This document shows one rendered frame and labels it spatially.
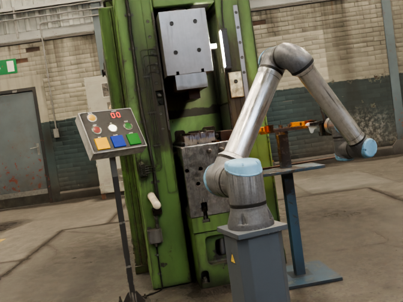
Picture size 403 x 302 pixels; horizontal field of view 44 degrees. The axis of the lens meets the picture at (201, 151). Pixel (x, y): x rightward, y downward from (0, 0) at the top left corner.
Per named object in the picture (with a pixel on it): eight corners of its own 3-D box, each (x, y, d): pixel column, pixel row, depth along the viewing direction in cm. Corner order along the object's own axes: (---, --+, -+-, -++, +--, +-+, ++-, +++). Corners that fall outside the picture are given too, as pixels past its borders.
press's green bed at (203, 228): (258, 280, 316) (248, 208, 314) (201, 291, 310) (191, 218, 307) (237, 259, 371) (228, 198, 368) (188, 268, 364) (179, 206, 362)
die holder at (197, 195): (249, 208, 313) (240, 138, 311) (191, 218, 307) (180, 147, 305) (229, 198, 369) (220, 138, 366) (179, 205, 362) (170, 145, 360)
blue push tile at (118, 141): (126, 145, 285) (122, 134, 287) (114, 147, 280) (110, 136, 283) (125, 147, 286) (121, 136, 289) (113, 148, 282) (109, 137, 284)
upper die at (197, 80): (208, 86, 313) (205, 71, 312) (177, 90, 309) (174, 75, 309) (197, 92, 354) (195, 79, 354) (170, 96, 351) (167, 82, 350)
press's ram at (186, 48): (226, 69, 314) (217, 6, 312) (167, 76, 308) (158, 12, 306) (213, 76, 356) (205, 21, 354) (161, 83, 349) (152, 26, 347)
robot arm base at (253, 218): (282, 223, 197) (279, 199, 196) (239, 233, 190) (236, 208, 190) (261, 217, 214) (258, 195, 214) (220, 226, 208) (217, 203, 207)
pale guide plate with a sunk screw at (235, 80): (244, 96, 329) (240, 71, 328) (231, 97, 328) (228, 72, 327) (243, 96, 331) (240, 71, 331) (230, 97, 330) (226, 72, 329)
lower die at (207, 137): (215, 142, 315) (213, 128, 314) (185, 146, 311) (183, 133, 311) (204, 141, 356) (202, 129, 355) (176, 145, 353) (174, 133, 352)
